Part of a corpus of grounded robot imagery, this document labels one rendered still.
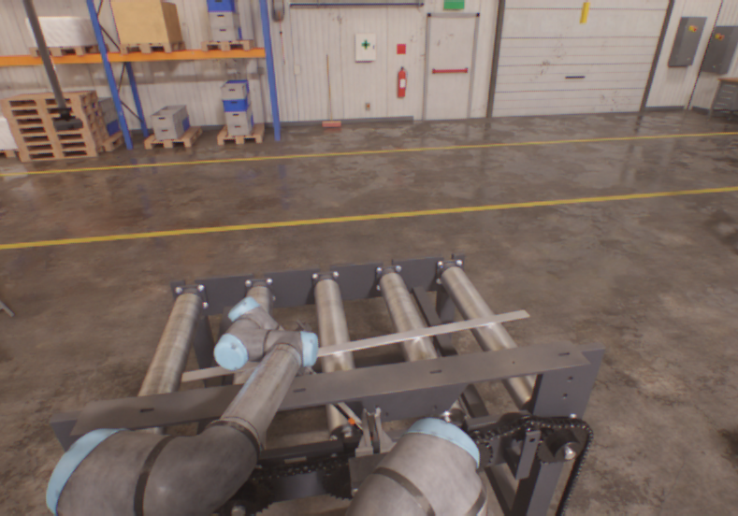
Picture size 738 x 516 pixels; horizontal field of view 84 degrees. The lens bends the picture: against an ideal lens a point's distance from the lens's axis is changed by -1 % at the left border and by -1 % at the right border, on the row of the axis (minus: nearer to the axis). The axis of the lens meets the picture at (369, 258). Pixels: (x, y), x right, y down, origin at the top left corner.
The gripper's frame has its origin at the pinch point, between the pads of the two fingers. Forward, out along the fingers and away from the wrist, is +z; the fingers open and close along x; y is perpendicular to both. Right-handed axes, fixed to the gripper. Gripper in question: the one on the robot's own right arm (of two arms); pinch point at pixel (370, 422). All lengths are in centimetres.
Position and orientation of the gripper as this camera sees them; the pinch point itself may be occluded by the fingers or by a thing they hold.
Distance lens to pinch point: 106.2
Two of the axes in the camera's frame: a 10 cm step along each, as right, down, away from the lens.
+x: -9.9, 1.1, -1.3
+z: -1.7, -6.8, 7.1
